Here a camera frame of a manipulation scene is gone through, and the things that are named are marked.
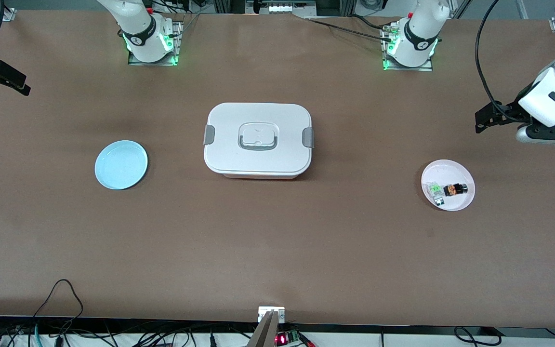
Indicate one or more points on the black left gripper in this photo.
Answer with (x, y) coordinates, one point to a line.
(508, 110)

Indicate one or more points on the orange and black switch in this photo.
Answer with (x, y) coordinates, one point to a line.
(453, 190)

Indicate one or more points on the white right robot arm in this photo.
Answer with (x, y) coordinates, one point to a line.
(142, 38)

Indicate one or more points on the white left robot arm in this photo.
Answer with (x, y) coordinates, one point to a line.
(554, 99)

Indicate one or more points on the white lidded lunch box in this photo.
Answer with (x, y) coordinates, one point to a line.
(258, 159)

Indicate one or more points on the pink round plate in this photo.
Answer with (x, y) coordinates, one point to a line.
(451, 171)

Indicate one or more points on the light blue round plate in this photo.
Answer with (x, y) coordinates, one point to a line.
(121, 166)

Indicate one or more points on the white light bar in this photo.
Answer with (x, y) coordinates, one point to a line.
(282, 8)

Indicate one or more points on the red display circuit board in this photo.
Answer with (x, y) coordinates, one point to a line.
(282, 339)

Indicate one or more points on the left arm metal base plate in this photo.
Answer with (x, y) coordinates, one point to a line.
(427, 68)

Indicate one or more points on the green and white switch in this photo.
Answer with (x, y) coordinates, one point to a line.
(435, 192)

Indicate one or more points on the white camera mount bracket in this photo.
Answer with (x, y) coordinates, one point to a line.
(264, 312)

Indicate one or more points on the grey camera mount bar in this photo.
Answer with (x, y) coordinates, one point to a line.
(264, 335)

